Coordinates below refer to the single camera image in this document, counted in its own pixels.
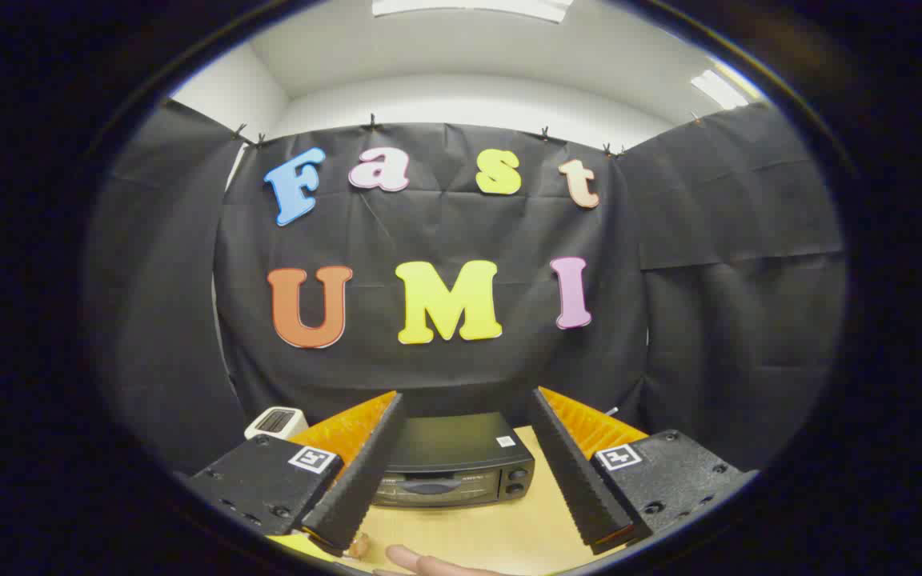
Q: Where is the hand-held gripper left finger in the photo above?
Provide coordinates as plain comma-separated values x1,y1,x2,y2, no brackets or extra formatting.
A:
186,390,407,561

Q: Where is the black toaster oven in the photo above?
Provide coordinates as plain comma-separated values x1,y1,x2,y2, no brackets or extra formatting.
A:
373,412,536,510

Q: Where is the white pop-up toaster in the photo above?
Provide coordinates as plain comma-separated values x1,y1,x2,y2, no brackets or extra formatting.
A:
244,406,307,442

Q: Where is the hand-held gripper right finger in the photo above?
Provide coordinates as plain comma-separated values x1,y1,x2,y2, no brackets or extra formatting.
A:
529,387,758,555

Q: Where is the ceiling light panel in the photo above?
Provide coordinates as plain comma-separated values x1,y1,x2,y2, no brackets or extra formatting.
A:
371,0,574,23
691,70,752,110

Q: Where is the black backdrop cloth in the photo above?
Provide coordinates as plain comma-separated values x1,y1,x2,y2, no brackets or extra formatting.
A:
85,100,846,481

